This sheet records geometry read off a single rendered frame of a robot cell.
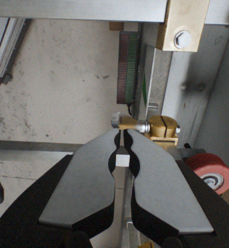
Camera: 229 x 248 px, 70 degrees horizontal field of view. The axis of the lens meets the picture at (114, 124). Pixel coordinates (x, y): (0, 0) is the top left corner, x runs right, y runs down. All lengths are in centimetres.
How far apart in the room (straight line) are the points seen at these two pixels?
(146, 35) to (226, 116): 29
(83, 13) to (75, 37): 88
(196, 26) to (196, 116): 37
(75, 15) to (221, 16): 19
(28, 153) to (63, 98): 91
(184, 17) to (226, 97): 31
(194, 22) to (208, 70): 30
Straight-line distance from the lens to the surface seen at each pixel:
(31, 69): 127
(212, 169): 32
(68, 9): 27
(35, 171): 176
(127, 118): 16
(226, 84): 53
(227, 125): 51
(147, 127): 30
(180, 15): 26
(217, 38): 55
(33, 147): 37
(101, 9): 27
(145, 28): 41
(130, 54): 41
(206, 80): 56
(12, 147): 39
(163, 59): 42
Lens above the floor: 111
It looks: 61 degrees down
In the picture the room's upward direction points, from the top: 176 degrees counter-clockwise
